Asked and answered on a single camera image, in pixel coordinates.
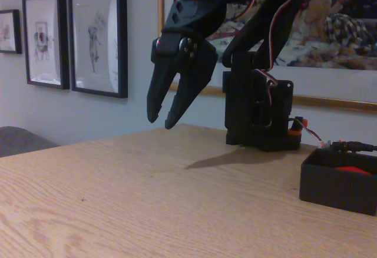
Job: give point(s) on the medium black picture frame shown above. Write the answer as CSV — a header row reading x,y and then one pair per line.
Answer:
x,y
41,40

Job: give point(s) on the black box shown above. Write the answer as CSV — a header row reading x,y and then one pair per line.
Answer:
x,y
332,190

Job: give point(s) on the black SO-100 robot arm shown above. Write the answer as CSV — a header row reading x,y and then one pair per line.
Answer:
x,y
244,107

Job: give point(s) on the orange table clamp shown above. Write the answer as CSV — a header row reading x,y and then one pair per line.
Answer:
x,y
294,132

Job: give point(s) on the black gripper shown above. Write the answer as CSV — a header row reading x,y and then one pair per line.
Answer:
x,y
177,60

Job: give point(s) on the gold framed large painting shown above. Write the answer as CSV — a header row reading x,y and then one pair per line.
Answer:
x,y
338,34

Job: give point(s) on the small black picture frame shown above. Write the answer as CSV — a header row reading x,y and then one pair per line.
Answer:
x,y
9,31

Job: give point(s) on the large black picture frame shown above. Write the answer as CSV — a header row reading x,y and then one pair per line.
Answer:
x,y
94,40

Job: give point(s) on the red cube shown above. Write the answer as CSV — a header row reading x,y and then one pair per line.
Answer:
x,y
352,170

